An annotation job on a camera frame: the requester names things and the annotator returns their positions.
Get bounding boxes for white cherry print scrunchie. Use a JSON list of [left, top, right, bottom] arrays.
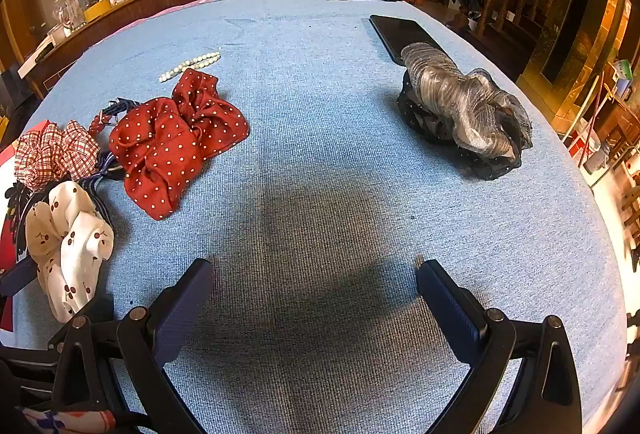
[[25, 180, 114, 324]]

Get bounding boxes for red plaid scrunchie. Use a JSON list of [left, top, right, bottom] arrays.
[[14, 120, 100, 191]]

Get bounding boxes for red polka dot scrunchie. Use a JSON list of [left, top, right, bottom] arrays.
[[108, 68, 250, 220]]

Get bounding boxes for grey metallic scrunchie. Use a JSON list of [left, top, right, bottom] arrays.
[[397, 42, 533, 180]]

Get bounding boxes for small white pearl bracelet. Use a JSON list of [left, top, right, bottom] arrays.
[[157, 50, 222, 84]]

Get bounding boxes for red white tray box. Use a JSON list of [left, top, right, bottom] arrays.
[[0, 142, 47, 343]]

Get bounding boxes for wooden counter ledge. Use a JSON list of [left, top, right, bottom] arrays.
[[18, 0, 204, 98]]

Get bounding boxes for black smartphone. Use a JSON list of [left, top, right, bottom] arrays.
[[369, 15, 444, 66]]

